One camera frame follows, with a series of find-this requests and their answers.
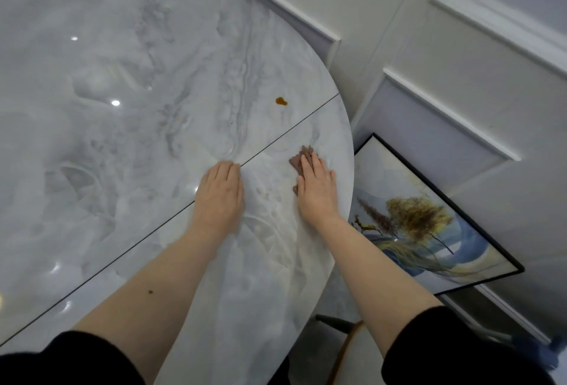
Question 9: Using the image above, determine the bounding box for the person's right hand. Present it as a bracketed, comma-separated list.
[294, 152, 342, 229]

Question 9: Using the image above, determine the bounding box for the black sleeve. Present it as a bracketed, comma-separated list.
[0, 330, 148, 385]
[381, 305, 557, 385]

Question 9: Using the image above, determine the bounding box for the person's left hand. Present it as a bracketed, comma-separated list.
[194, 161, 245, 239]

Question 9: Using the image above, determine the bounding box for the blue fabric item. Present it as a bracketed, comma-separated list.
[509, 335, 567, 372]

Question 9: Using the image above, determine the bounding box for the brown cleaning cloth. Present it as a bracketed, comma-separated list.
[289, 145, 320, 197]

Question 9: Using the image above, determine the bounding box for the person's left forearm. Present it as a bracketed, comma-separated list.
[71, 220, 241, 385]

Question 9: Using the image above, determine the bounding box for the black right sleeve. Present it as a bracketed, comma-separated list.
[381, 305, 557, 385]

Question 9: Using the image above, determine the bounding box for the black left sleeve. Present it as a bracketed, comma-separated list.
[0, 330, 148, 385]

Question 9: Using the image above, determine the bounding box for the black framed landscape painting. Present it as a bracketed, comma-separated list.
[348, 133, 526, 297]

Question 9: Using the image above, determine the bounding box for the person's right forearm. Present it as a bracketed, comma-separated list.
[312, 216, 445, 359]

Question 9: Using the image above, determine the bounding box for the chair with wooden frame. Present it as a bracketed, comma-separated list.
[315, 314, 368, 385]

